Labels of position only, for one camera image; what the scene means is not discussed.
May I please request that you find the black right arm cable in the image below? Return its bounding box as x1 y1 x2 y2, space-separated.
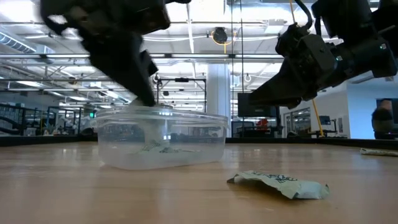
294 0 314 29

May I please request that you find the person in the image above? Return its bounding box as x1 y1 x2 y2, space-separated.
371 98 396 140

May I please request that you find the black monitor screen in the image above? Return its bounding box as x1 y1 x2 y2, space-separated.
238 92 280 118

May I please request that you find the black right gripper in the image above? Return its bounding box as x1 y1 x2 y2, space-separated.
248 24 338 110

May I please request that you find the yellow hanging rope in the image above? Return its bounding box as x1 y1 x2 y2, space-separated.
289 0 325 138

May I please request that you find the white building pillar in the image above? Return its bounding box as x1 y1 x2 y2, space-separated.
206 63 233 138

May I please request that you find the red chair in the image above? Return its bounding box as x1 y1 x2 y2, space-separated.
256 118 269 132

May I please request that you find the black metal frame stand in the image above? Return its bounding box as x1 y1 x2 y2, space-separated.
155 77 208 114

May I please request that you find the black hanging cable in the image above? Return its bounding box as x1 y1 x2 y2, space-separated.
239 0 245 138
230 0 234 138

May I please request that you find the clear plastic bin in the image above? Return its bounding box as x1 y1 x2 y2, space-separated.
95 105 230 171

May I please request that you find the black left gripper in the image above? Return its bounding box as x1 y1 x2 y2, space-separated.
39 0 172 107

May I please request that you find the black overhead frame bar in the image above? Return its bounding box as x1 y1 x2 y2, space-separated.
0 53 285 60

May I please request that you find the black table edge rail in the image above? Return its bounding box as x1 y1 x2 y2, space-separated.
0 134 398 151

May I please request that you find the black ceiling cord reel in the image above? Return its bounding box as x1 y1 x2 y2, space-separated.
211 27 229 45

